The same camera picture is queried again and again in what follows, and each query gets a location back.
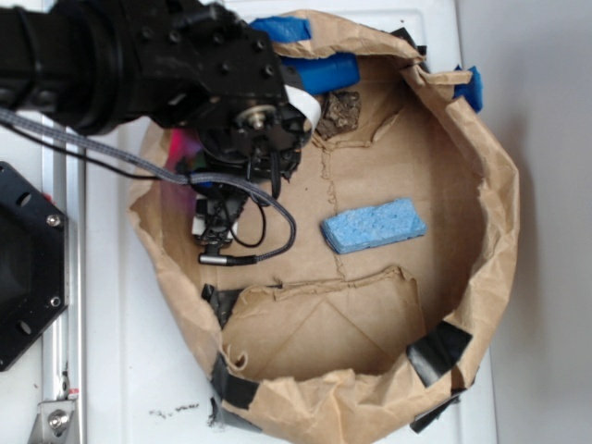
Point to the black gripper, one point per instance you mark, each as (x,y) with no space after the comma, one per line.
(262,141)

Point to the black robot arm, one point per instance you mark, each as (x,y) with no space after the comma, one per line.
(95,65)

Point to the brown rock chunk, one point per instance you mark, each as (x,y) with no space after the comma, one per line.
(340,114)

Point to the blue plastic bottle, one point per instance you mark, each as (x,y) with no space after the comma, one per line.
(325,75)

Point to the blue tape top strip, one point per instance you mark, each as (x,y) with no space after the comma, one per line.
(284,29)

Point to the blue tape strip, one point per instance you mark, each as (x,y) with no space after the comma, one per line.
(472,91)
(284,29)

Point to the blue sponge block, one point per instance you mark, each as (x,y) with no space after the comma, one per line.
(373,226)

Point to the black tape inner left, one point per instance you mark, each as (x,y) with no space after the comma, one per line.
(222,302)

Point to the black tape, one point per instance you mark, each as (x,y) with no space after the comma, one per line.
(406,36)
(424,420)
(436,353)
(222,302)
(235,391)

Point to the black tape top right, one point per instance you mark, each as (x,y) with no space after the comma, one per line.
(406,36)

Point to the brown paper bag tray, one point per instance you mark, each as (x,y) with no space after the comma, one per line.
(325,334)

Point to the blue tape right strip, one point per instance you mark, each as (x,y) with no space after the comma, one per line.
(472,91)

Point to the black tape bottom left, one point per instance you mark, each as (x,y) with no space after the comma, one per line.
(235,391)

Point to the black tape lower right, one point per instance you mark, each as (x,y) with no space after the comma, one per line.
(436,353)

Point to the white plastic board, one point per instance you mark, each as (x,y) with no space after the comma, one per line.
(142,385)

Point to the black tape bottom right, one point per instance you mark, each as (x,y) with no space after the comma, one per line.
(424,420)

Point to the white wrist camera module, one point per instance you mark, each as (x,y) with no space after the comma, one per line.
(214,220)

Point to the aluminium extrusion rail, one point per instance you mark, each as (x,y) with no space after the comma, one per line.
(63,362)

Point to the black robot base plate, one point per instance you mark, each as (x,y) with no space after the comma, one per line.
(33,265)

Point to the metal corner bracket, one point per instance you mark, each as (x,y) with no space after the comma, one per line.
(56,422)

